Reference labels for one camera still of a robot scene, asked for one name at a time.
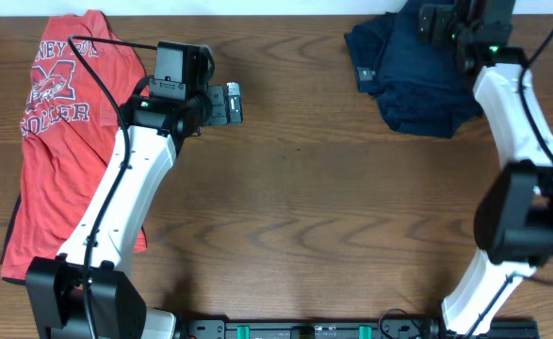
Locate navy blue shorts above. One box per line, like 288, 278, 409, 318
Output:
390, 0, 475, 52

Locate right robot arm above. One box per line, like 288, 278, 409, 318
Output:
418, 1, 553, 338

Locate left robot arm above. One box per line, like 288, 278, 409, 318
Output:
25, 40, 243, 338

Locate folded navy garment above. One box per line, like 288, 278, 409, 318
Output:
344, 9, 482, 138

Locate red printed t-shirt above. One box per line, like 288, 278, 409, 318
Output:
19, 10, 145, 260

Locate black garment under red shirt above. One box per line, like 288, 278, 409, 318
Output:
0, 195, 32, 286

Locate green clip on rail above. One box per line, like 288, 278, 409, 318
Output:
236, 326, 251, 339
359, 326, 372, 339

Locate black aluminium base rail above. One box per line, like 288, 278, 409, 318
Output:
176, 319, 541, 339

